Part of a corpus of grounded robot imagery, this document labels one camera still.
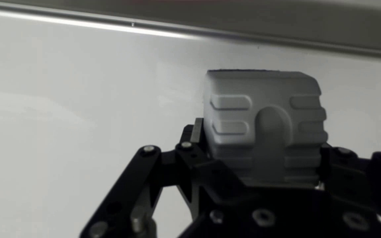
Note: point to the grey whiteboard duster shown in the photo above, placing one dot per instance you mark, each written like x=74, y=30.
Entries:
x=263, y=125

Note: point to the whiteboard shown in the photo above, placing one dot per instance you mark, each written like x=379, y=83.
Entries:
x=78, y=109

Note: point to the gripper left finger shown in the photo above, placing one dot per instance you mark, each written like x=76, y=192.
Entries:
x=134, y=185

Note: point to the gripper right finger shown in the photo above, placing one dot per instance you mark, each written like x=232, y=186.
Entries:
x=359, y=172

